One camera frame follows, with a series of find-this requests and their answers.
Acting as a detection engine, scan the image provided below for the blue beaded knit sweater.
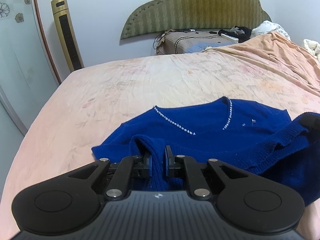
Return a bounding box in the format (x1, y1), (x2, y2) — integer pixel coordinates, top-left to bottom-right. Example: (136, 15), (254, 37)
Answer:
(92, 97), (319, 205)

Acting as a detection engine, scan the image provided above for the black clothing item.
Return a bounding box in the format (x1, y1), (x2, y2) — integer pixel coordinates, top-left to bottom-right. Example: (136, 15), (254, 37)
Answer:
(218, 26), (252, 43)

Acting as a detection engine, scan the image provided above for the orange peach blanket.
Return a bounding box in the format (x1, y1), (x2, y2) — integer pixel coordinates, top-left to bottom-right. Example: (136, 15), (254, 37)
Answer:
(204, 31), (319, 96)

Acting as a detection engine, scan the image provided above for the cream crumpled cloth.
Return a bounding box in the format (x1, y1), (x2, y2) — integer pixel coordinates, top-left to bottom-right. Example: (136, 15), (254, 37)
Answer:
(303, 39), (320, 62)

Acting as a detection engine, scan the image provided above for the pink floral bed sheet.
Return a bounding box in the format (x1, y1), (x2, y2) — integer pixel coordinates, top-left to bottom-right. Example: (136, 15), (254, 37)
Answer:
(1, 48), (319, 239)

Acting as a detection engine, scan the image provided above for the white crumpled cloth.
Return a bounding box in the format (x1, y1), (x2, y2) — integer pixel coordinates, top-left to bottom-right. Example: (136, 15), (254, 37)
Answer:
(250, 20), (291, 40)

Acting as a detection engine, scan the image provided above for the beige brown pillow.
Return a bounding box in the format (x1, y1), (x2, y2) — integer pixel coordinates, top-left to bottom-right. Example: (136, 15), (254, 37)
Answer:
(153, 29), (238, 55)

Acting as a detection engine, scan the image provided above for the frosted glass wardrobe door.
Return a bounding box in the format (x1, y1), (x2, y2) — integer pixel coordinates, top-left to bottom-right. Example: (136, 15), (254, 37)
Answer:
(0, 0), (62, 198)

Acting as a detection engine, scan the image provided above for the olive green padded headboard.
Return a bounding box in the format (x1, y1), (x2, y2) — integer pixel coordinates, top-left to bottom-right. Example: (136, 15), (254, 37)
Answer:
(120, 0), (271, 40)

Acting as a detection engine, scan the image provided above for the gold tower fan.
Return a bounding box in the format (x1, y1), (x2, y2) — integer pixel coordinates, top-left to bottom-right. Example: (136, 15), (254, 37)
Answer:
(51, 0), (84, 72)

